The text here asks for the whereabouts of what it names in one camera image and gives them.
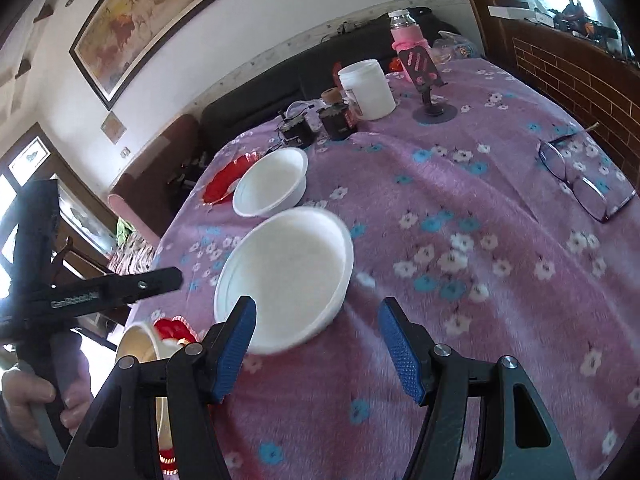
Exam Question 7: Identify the black phone stand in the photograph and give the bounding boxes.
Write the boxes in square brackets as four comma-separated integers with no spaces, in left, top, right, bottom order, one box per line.
[398,46,458,125]

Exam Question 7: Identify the white plastic jar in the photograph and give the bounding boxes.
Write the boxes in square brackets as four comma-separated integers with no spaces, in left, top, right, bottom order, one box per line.
[337,58,396,122]

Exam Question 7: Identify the cream plastic bowl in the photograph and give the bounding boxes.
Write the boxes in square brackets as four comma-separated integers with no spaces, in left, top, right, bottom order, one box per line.
[116,322,181,469]

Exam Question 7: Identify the framed horse painting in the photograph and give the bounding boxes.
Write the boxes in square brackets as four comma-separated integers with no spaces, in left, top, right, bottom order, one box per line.
[70,0,215,110]

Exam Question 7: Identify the black ink bottle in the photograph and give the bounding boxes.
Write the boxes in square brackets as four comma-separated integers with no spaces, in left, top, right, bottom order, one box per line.
[277,101,317,150]

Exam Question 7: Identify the purple frame eyeglasses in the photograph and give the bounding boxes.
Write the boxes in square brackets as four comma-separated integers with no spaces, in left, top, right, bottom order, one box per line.
[537,122,638,223]

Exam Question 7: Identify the small white foam bowl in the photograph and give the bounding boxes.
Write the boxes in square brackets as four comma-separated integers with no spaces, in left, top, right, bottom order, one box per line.
[232,148,308,218]

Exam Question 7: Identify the brick pattern wooden counter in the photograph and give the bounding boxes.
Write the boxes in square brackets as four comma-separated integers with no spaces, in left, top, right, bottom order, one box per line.
[470,0,639,184]

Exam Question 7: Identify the person left hand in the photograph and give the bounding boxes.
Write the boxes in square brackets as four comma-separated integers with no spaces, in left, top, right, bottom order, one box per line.
[1,352,93,450]

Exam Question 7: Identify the red scalloped glass plate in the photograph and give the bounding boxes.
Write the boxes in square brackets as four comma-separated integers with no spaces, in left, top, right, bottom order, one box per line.
[152,314,202,476]

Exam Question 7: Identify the brown armchair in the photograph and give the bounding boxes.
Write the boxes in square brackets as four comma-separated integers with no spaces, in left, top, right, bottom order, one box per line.
[106,114,201,247]

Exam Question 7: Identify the pink sleeved thermos bottle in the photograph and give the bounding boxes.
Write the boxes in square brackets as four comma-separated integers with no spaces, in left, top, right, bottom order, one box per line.
[388,9,431,55]

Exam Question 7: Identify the purple floral tablecloth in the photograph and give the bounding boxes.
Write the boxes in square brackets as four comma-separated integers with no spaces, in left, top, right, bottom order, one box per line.
[214,60,639,479]

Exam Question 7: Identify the white foam deep plate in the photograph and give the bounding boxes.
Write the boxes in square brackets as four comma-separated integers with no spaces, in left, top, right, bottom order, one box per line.
[214,207,355,356]

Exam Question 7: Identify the dark jar with red label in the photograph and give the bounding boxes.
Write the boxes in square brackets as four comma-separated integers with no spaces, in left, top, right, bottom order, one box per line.
[318,87,358,141]

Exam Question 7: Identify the small red glass dish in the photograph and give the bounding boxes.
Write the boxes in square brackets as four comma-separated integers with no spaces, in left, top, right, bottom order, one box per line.
[202,152,262,205]

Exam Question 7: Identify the black sofa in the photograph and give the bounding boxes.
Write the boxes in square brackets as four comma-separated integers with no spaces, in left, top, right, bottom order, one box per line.
[199,6,461,154]

